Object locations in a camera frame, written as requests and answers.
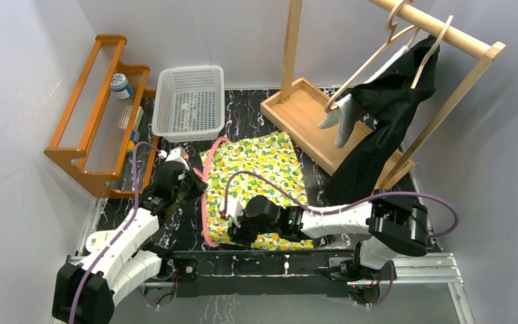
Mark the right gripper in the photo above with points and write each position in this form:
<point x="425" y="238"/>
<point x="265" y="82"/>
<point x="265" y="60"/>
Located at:
<point x="239" y="235"/>

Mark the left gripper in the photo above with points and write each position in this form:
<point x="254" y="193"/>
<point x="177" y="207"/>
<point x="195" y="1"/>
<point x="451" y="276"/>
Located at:
<point x="187" y="188"/>

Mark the yellow green patterned cloth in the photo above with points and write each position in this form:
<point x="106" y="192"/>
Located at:
<point x="265" y="165"/>

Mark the white cloth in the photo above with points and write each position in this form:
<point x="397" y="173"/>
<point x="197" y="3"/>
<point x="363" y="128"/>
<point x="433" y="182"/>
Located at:
<point x="348" y="111"/>

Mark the black skirt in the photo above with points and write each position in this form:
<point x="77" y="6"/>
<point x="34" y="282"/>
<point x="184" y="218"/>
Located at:
<point x="393" y="104"/>

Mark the beige wooden hanger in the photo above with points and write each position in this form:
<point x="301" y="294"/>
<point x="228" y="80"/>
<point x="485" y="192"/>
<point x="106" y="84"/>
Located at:
<point x="431" y="51"/>

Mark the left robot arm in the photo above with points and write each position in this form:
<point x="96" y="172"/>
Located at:
<point x="90" y="290"/>

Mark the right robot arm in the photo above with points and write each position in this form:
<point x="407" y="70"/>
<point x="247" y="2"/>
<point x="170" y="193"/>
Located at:
<point x="397" y="225"/>

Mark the white plastic basket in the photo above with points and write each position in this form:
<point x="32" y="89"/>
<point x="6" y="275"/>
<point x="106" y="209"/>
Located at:
<point x="189" y="104"/>

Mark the orange wooden shelf rack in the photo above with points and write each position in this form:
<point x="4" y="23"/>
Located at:
<point x="90" y="143"/>

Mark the white label tag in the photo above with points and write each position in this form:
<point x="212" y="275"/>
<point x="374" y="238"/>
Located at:
<point x="97" y="240"/>

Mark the small white blue jar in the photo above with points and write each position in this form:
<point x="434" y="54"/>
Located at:
<point x="120" y="86"/>

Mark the wooden clothes rack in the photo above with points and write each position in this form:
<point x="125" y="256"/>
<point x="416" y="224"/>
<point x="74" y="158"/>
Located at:
<point x="299" y="105"/>

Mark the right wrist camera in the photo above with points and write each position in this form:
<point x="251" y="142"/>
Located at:
<point x="231" y="208"/>

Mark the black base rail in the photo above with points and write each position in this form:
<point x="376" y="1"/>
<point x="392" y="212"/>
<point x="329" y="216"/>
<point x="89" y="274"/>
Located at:
<point x="258" y="272"/>

